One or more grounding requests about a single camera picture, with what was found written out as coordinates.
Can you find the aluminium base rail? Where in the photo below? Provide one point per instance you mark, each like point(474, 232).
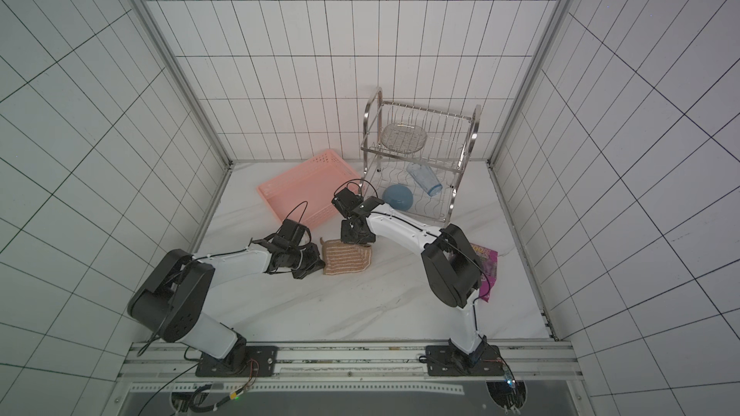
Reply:
point(349, 366)

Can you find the metal two-tier dish rack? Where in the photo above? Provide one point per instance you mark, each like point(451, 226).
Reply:
point(449, 147)

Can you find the brown striped square dishcloth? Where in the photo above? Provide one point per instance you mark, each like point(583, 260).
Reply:
point(344, 259)

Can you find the clear blue glass cup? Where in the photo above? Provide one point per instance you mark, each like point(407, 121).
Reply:
point(425, 178)

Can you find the round glass plate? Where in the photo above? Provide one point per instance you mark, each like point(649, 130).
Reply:
point(404, 138)

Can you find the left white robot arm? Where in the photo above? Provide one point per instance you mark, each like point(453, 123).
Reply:
point(170, 301)

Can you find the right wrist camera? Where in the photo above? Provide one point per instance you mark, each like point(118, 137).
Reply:
point(346, 201)

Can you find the purple tissue pack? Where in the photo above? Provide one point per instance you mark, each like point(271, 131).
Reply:
point(488, 263)

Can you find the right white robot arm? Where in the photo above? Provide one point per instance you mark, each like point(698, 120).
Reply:
point(454, 273)

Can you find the pink plastic basket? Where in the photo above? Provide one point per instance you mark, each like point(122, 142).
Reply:
point(313, 181)

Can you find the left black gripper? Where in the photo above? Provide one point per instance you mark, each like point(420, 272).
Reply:
point(313, 266)

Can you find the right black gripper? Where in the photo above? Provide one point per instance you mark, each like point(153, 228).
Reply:
point(356, 228)

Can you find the blue bowl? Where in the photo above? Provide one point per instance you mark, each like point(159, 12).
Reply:
point(399, 197)

